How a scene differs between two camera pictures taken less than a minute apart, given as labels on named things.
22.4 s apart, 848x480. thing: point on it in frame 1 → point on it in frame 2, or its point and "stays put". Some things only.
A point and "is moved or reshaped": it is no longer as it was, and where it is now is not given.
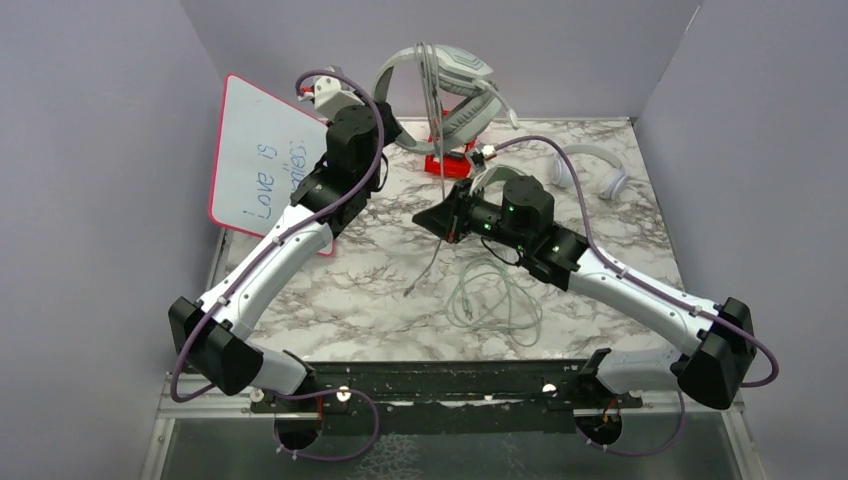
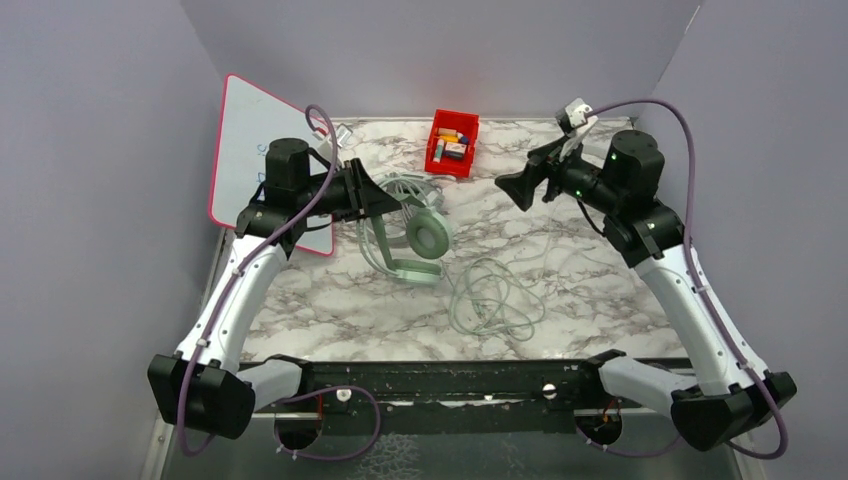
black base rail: [487, 398] stays put
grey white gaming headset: [463, 104] → [416, 187]
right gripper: [448, 219] → [542, 162]
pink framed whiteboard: [266, 148] stays put
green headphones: [519, 189] is moved or reshaped
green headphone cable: [487, 296] stays put
